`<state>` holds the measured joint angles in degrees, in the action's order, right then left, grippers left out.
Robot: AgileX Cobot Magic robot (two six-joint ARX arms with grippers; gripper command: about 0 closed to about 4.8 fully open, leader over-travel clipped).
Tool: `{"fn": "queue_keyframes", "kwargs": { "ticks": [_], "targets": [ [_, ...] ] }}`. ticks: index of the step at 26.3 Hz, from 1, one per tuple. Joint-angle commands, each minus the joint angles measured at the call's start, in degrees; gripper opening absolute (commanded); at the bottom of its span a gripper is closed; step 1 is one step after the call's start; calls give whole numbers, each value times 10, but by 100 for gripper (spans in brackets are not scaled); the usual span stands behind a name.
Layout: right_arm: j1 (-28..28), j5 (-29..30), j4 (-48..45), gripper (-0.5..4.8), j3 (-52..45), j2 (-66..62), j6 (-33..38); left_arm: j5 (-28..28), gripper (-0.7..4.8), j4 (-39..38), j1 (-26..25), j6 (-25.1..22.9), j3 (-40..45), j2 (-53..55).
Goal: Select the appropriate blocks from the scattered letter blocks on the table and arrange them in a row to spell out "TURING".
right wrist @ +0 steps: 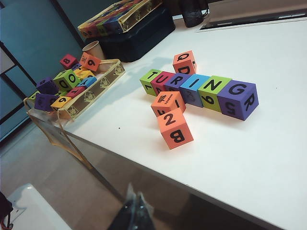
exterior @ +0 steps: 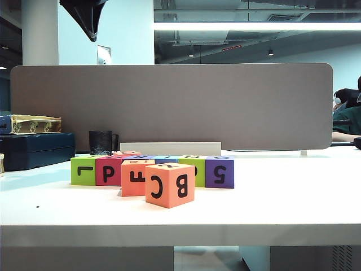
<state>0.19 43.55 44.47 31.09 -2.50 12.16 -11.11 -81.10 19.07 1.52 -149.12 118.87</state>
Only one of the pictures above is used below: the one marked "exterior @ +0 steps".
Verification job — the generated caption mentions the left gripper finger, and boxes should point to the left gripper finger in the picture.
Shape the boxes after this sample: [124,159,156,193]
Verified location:
[59,0,107,42]

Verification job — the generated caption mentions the green block L T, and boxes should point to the green block L T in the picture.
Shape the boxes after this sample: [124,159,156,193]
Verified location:
[71,157,98,186]

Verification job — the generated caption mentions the magenta block P U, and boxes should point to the magenta block P U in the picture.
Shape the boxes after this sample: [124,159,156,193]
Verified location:
[95,156,124,186]

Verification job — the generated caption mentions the blue block fish picture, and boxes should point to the blue block fish picture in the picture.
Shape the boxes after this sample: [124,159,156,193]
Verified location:
[154,155,181,164]

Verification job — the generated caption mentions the green block N J 9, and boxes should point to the green block N J 9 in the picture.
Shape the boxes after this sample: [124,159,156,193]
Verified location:
[178,157,206,188]

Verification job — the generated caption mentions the purple block G R 5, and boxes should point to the purple block G R 5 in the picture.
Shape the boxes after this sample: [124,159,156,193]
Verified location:
[205,155,235,189]

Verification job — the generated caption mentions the patterned block packaging box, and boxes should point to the patterned block packaging box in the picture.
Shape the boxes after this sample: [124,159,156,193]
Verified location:
[0,114,63,136]

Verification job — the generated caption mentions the brown fabric desk divider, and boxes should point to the brown fabric desk divider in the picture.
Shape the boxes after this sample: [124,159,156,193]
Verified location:
[10,62,334,152]

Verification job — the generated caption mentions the black mug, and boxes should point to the black mug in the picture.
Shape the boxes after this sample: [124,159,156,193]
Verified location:
[89,130,120,158]

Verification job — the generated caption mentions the dark blue plastic case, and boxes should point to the dark blue plastic case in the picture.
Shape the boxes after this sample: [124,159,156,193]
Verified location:
[0,132,76,172]

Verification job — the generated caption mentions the long ceiling light strip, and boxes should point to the long ceiling light strip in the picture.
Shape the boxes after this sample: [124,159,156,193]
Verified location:
[153,21,361,31]

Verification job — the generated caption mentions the orange block F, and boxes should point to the orange block F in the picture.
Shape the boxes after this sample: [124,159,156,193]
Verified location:
[121,159,156,198]

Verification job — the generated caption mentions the orange block B C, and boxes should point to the orange block B C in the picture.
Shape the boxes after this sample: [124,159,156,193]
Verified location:
[145,163,196,209]

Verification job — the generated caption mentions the grey desk panel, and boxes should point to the grey desk panel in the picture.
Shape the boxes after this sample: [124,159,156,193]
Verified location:
[0,247,174,271]

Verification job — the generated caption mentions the seated person green shirt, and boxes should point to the seated person green shirt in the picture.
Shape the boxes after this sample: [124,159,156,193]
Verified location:
[332,75,361,142]

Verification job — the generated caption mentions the grey vented desk cabinet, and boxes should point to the grey vented desk cabinet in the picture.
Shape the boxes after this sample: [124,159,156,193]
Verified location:
[270,246,361,271]

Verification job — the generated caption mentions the metal wall plaque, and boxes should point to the metal wall plaque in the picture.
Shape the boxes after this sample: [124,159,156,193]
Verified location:
[97,45,111,66]

